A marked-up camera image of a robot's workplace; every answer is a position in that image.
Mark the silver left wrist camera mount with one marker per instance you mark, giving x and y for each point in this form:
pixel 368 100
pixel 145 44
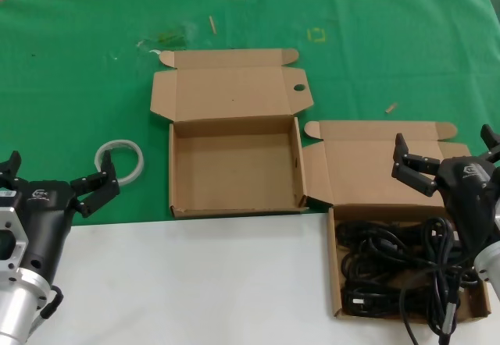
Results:
pixel 11 220

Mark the clear tape roll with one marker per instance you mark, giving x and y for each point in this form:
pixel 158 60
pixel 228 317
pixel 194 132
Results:
pixel 134 169

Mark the open cardboard box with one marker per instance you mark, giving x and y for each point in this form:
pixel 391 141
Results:
pixel 234 173
pixel 363 165

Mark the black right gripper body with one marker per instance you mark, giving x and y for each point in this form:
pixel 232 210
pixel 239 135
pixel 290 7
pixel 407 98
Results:
pixel 465 200

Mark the clear tape residue patch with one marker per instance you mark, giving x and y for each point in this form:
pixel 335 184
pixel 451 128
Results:
pixel 168 37

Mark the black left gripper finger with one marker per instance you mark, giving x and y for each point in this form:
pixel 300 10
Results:
pixel 101 189
pixel 11 165

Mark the green table cloth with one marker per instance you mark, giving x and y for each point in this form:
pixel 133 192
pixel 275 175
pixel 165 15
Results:
pixel 78 68

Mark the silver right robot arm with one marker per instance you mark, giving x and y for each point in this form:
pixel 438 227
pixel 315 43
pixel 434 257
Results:
pixel 490 265

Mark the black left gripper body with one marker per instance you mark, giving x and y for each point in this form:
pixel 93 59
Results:
pixel 43 220

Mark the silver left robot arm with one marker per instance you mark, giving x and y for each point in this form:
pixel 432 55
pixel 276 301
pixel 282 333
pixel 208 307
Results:
pixel 15 306

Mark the long wooden stick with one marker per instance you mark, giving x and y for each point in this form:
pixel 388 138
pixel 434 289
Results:
pixel 212 25

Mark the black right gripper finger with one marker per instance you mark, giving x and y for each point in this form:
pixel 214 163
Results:
pixel 493 142
pixel 414 171

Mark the short wooden stick piece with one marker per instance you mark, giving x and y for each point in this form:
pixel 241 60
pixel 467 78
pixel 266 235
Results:
pixel 391 107

